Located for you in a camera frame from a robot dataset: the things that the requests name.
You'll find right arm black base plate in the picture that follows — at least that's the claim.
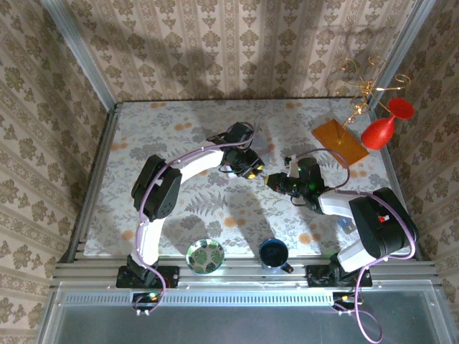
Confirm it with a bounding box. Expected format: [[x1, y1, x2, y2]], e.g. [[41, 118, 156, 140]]
[[306, 264, 373, 287]]

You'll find dark blue mug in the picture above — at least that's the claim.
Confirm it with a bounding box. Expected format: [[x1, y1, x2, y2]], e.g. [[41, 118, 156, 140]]
[[258, 238, 294, 275]]

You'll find aluminium frame post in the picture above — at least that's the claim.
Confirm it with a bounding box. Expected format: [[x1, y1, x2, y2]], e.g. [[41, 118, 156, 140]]
[[41, 0, 118, 107], [374, 0, 438, 94]]

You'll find aluminium side rail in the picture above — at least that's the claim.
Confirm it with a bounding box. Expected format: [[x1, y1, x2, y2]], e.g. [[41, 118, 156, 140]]
[[369, 107, 426, 261], [66, 102, 121, 262]]

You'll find floral table mat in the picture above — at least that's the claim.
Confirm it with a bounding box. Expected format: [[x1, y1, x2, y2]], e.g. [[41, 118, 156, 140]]
[[84, 98, 413, 257]]

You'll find green leaf pattern bowl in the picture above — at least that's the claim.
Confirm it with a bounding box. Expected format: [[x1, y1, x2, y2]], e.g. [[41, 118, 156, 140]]
[[185, 238, 226, 275]]

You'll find small electronics board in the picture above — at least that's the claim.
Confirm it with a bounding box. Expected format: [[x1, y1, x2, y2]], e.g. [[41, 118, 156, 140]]
[[131, 292, 163, 312], [332, 291, 364, 310]]

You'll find red wine glass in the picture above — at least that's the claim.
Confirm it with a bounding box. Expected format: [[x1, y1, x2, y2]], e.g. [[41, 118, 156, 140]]
[[360, 97, 415, 151]]

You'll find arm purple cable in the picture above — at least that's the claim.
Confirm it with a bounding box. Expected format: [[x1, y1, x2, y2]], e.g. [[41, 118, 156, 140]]
[[135, 121, 268, 316], [290, 148, 420, 343]]

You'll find aluminium front rail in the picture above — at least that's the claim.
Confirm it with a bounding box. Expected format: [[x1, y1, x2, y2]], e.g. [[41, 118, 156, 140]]
[[52, 256, 440, 287]]

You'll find slotted grey cable duct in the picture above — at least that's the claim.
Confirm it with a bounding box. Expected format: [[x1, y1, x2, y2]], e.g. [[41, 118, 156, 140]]
[[62, 292, 334, 306]]

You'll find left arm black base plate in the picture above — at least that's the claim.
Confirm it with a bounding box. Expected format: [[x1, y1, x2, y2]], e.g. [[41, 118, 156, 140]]
[[116, 265, 180, 290]]

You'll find grey metal panel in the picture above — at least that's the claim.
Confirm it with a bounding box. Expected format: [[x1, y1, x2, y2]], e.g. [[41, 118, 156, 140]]
[[37, 282, 459, 344]]

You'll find gold wire stand orange base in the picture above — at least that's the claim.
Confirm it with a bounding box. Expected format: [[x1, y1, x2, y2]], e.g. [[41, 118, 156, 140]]
[[311, 55, 412, 168]]

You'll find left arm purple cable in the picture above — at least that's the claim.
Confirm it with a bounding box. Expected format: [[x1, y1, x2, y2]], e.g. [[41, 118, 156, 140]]
[[135, 121, 268, 316]]

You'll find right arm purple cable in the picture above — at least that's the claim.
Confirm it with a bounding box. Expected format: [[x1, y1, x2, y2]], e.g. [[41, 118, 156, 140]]
[[290, 148, 420, 343]]

